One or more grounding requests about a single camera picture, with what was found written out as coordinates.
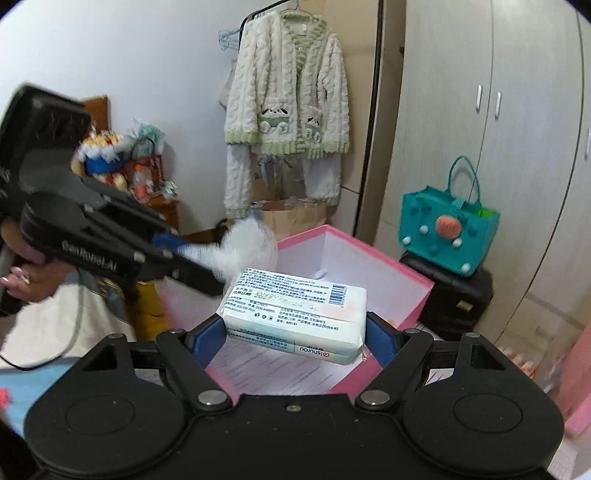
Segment printed paper sheet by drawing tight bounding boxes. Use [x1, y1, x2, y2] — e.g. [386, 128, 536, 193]
[205, 342, 365, 395]

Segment brown paper bag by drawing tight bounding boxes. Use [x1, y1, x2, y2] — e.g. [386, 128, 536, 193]
[261, 199, 328, 243]

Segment person's left hand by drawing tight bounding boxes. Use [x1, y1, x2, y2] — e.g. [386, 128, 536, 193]
[0, 220, 71, 304]

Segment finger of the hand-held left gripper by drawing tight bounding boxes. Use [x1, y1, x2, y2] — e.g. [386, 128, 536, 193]
[133, 248, 228, 297]
[74, 176, 191, 253]

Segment yellow plush doll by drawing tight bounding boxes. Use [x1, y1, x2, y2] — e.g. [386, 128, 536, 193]
[99, 171, 130, 191]

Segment pink paper bag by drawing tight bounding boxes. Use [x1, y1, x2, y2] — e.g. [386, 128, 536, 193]
[561, 364, 591, 437]

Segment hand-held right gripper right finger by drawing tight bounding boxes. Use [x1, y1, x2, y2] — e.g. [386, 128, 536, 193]
[353, 311, 509, 411]

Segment green white plastic bag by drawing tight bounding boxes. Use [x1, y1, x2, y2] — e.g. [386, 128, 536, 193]
[129, 117, 166, 158]

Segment white fluffy pyjama pants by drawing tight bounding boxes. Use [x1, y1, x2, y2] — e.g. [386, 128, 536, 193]
[225, 141, 343, 217]

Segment person's white shirt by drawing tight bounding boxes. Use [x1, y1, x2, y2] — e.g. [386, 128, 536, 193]
[0, 268, 139, 370]

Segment black cable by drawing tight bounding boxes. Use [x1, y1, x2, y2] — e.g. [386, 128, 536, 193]
[0, 277, 95, 371]

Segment blue white tissue pack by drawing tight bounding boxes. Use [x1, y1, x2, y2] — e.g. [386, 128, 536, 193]
[221, 269, 369, 366]

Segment teal felt handbag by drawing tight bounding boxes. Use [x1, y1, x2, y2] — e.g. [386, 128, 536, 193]
[399, 155, 501, 278]

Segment canvas tote bag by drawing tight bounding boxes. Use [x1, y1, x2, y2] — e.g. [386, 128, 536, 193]
[217, 60, 238, 110]

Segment pink cardboard box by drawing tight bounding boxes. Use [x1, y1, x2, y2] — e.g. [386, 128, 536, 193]
[154, 224, 435, 397]

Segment wire clothes hangers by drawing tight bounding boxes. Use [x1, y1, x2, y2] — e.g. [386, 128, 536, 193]
[218, 28, 242, 54]

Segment beige wardrobe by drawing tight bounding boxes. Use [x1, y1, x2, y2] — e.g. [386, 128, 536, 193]
[353, 0, 591, 416]

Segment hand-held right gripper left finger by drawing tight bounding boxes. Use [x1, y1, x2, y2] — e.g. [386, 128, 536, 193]
[69, 314, 234, 414]

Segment flower bouquet with blue wrap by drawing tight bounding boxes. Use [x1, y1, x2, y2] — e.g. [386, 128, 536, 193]
[76, 130, 132, 176]

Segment light blue cloth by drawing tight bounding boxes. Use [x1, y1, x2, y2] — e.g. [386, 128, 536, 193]
[0, 355, 84, 444]

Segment white fluffy plush toy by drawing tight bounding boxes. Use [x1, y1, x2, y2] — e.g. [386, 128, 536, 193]
[208, 218, 279, 296]

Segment black suitcase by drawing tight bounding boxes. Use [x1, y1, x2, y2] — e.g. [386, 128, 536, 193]
[399, 251, 494, 342]

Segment black clothes rack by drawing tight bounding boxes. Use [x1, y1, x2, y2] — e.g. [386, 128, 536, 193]
[239, 0, 386, 238]

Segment white green fluffy cardigan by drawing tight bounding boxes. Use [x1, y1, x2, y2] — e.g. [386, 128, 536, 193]
[223, 9, 350, 155]

